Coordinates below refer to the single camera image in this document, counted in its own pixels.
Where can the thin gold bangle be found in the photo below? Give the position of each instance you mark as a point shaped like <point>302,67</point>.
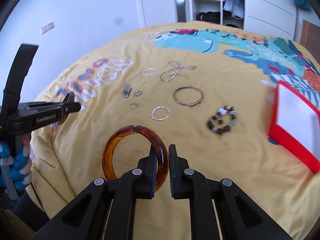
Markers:
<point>188,96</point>

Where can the teal curtain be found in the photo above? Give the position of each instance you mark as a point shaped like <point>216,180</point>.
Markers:
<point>303,5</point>

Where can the wall light switch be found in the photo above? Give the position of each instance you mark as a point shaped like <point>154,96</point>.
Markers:
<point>47,28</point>

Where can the blue white gloved hand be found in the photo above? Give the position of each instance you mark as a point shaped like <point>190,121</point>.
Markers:
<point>20,171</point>

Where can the dark brown bangle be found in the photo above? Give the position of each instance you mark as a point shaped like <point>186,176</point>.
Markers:
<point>69,98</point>

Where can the red white jewelry box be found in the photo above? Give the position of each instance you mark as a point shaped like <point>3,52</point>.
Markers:
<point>295,125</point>

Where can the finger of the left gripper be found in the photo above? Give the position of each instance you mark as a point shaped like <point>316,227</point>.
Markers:
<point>40,105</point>
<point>70,107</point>

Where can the wooden headboard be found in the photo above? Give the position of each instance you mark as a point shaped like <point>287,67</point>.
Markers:
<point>310,39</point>

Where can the white open wardrobe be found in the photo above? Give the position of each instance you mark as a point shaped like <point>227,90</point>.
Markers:
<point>267,17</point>

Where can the black folded clothes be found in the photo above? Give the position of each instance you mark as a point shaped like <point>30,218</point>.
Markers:
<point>213,17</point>

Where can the amber translucent bangle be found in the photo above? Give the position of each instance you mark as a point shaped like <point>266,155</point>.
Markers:
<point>156,142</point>

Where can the silver pendant charm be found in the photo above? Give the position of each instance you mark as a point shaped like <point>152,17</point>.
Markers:
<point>127,90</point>

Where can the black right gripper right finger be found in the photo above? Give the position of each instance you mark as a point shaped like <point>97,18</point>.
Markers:
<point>219,209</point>

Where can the yellow dinosaur print duvet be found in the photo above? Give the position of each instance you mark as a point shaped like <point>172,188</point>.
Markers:
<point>223,137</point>

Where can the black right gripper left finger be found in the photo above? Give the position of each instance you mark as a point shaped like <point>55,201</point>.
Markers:
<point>105,209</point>

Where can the white door with handle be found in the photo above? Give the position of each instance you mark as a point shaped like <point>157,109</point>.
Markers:
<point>157,12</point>

